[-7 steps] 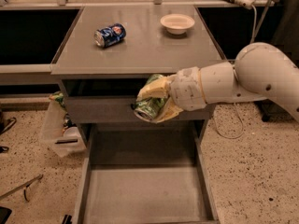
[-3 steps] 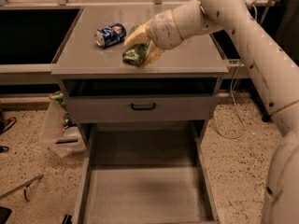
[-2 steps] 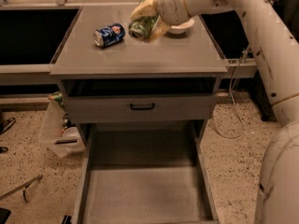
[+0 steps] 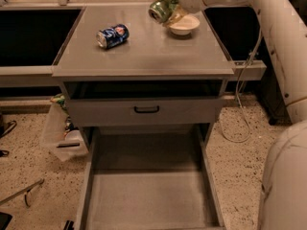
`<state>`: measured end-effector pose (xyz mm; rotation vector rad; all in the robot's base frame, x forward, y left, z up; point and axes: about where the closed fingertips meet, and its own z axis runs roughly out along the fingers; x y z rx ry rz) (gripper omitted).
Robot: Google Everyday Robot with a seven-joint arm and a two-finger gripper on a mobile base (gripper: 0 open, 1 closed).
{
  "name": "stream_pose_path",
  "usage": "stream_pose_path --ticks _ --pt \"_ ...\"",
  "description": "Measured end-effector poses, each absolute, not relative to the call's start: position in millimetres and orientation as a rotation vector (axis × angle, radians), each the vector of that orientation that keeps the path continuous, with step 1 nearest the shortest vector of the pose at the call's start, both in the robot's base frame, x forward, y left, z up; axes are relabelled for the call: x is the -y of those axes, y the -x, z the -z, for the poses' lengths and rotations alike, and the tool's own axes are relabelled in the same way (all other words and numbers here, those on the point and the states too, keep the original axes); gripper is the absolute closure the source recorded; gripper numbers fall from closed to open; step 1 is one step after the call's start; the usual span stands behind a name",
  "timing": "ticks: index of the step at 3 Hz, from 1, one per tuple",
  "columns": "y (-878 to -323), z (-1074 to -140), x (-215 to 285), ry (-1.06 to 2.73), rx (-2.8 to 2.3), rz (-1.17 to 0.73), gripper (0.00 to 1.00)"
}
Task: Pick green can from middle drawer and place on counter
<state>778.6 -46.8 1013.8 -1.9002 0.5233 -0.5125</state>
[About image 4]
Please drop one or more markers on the crushed green soda can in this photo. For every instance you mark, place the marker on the crushed green soda can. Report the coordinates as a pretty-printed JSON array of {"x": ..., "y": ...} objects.
[{"x": 161, "y": 10}]

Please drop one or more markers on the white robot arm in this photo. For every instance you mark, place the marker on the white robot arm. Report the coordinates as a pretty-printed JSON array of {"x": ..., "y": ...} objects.
[{"x": 283, "y": 197}]

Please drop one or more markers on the grey drawer cabinet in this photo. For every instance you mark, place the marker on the grey drawer cabinet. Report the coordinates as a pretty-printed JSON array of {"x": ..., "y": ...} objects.
[{"x": 150, "y": 53}]

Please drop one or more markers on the blue soda can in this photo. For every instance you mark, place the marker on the blue soda can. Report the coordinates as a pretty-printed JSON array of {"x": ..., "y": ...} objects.
[{"x": 112, "y": 36}]

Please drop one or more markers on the top grey drawer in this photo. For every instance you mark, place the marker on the top grey drawer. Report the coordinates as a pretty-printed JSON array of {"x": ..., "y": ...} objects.
[{"x": 144, "y": 102}]

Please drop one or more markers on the open middle grey drawer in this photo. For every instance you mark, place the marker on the open middle grey drawer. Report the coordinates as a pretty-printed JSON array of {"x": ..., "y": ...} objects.
[{"x": 149, "y": 180}]

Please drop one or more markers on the white paper bowl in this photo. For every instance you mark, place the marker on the white paper bowl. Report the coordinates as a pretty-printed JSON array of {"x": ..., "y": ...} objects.
[{"x": 185, "y": 25}]

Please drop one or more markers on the dark cabinet at right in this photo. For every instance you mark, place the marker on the dark cabinet at right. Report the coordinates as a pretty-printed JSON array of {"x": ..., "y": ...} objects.
[{"x": 269, "y": 93}]

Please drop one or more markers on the clear plastic side bin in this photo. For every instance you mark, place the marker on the clear plastic side bin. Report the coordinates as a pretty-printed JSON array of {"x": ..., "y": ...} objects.
[{"x": 59, "y": 134}]

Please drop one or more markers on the metal rod on floor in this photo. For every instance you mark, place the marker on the metal rod on floor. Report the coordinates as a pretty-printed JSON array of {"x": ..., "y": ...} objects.
[{"x": 21, "y": 192}]

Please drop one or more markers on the black drawer handle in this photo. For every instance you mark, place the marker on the black drawer handle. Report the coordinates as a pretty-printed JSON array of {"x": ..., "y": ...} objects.
[{"x": 146, "y": 110}]

